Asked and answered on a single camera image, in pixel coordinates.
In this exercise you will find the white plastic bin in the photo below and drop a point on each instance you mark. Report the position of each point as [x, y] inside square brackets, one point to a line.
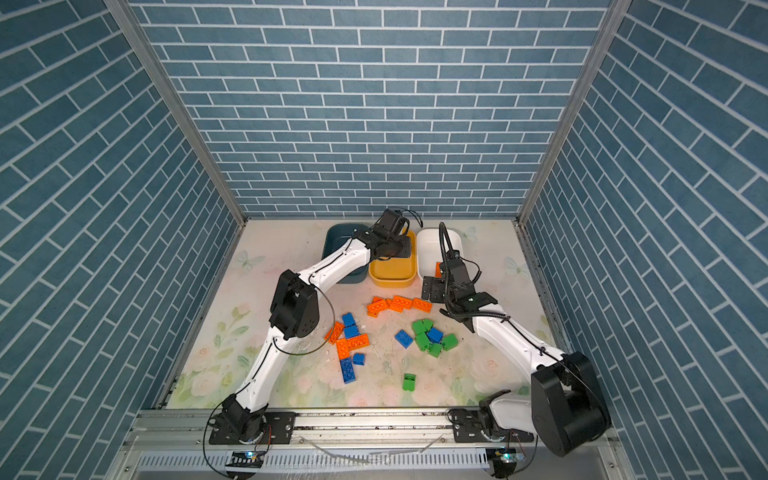
[428, 252]

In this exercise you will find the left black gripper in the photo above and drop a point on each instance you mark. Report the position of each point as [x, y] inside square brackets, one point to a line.
[405, 249]

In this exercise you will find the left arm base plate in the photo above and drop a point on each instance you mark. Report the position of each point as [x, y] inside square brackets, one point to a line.
[274, 427]

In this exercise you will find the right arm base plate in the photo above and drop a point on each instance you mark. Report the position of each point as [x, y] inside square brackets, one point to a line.
[477, 425]

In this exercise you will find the green lego brick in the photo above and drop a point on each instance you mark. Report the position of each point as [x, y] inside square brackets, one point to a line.
[435, 350]
[449, 342]
[422, 341]
[409, 382]
[422, 326]

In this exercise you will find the yellow plastic bin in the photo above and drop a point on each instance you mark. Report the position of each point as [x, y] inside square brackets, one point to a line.
[396, 272]

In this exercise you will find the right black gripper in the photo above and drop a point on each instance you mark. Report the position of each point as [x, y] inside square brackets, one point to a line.
[436, 285]

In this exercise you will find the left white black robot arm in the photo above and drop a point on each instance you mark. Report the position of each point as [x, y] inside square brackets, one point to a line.
[295, 314]

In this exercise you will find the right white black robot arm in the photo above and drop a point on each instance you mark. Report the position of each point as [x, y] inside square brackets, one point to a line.
[566, 407]

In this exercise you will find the long blue lego brick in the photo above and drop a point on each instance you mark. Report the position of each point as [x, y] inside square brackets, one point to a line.
[347, 370]

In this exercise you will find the aluminium front rail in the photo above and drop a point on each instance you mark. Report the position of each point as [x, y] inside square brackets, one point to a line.
[397, 428]

